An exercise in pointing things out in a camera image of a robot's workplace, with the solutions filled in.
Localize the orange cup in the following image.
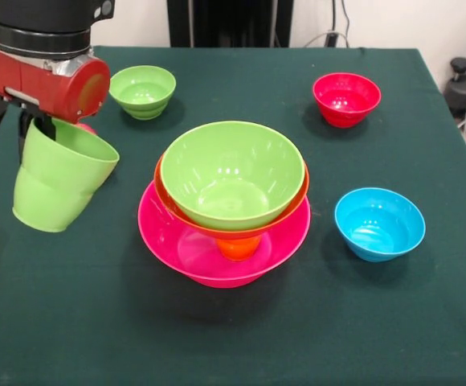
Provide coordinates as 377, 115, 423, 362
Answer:
216, 235, 262, 261

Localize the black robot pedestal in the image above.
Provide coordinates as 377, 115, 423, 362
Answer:
167, 0, 294, 48

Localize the black wall cable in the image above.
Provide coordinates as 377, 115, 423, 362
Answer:
339, 0, 353, 35

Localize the small red bowl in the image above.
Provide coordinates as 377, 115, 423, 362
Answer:
312, 72, 382, 129

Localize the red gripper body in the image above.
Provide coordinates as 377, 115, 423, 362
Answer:
0, 39, 112, 125

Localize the large pink bowl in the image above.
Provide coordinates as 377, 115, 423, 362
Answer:
137, 180, 313, 289

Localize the small blue bowl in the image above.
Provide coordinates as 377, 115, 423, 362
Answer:
334, 187, 427, 263

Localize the green cup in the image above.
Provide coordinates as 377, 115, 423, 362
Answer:
11, 117, 121, 234

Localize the small green bowl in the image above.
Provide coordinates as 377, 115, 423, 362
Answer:
108, 65, 177, 121

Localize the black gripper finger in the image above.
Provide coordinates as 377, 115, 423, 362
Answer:
17, 108, 34, 166
34, 114, 59, 142

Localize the large orange bowl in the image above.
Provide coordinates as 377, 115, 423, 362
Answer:
153, 151, 311, 241

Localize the dark green tablecloth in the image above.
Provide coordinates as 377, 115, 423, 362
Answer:
0, 45, 466, 386

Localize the large green bowl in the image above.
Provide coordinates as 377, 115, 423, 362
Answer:
160, 120, 307, 232

